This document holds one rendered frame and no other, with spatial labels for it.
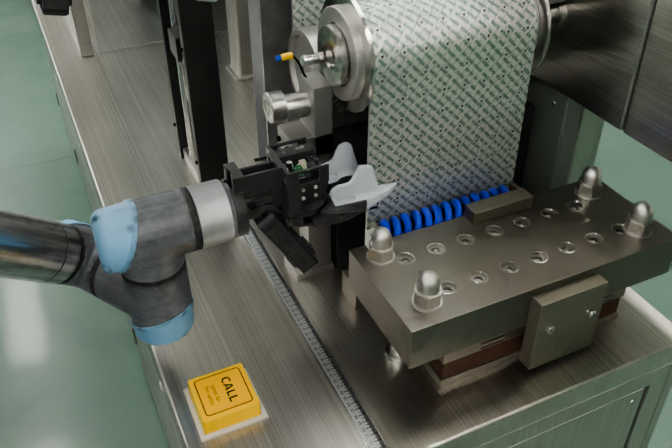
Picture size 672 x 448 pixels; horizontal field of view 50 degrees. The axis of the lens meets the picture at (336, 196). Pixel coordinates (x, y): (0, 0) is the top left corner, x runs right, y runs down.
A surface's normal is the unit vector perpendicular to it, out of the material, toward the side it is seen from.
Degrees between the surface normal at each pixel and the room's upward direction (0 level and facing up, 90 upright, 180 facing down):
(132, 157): 0
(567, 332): 90
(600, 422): 90
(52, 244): 74
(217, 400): 0
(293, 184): 90
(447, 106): 90
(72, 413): 0
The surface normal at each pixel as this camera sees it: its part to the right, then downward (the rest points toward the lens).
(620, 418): 0.42, 0.52
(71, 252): 0.91, -0.03
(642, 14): -0.91, 0.24
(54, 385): 0.00, -0.82
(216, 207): 0.29, -0.23
